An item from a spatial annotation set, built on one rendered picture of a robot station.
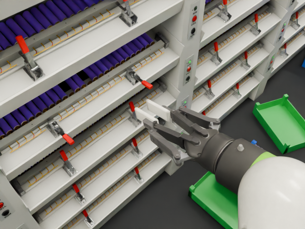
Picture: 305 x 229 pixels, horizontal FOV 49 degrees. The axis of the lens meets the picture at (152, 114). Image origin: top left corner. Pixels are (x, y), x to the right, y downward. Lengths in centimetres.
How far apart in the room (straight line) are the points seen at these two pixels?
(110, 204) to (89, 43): 80
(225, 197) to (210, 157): 104
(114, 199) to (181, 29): 76
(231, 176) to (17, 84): 46
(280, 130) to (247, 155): 136
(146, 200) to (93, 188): 42
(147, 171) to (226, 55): 59
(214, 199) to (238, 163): 105
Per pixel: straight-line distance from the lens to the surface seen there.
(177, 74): 114
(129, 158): 129
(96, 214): 142
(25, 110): 91
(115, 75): 96
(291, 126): 198
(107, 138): 110
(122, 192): 145
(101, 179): 126
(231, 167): 59
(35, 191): 105
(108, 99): 95
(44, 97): 93
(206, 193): 164
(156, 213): 158
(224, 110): 174
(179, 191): 163
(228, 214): 161
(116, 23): 85
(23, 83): 75
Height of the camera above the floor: 145
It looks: 50 degrees down
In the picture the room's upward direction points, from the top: straight up
